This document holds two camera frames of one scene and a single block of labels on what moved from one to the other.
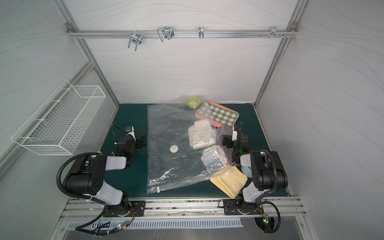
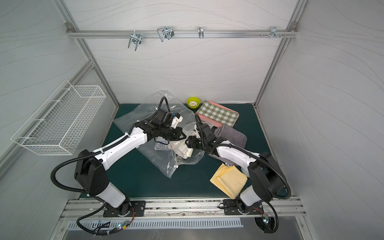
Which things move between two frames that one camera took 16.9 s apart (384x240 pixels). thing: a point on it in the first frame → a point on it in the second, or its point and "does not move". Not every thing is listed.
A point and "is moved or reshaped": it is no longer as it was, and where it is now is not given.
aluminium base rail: [93, 209] does not move
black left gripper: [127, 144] → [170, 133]
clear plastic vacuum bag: [182, 148] is moved or reshaped
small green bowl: [193, 102] does not move
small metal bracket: [201, 33] does not move
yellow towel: [231, 181] does not move
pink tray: [213, 121] does not move
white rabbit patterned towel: [200, 134] is moved or reshaped
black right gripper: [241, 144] → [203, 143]
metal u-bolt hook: [168, 32] does not move
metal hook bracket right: [273, 33] does not move
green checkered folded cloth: [218, 113] does not move
